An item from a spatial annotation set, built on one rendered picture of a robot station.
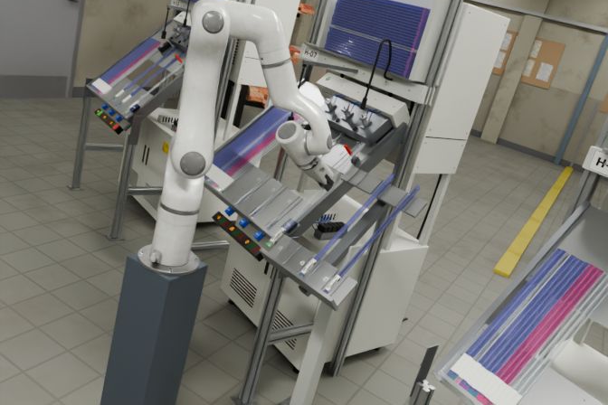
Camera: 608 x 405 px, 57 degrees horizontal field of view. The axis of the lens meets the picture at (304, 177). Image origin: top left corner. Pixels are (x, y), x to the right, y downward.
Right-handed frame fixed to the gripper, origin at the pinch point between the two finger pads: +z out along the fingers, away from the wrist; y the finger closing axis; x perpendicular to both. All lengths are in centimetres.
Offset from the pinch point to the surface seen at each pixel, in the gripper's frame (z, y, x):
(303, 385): 52, -12, 59
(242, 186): 22, 49, 12
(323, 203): 20.4, 10.0, 1.6
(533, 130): 766, 262, -496
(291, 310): 68, 22, 40
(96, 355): 30, 61, 103
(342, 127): 21.3, 26.7, -30.8
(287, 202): 20.1, 23.8, 8.7
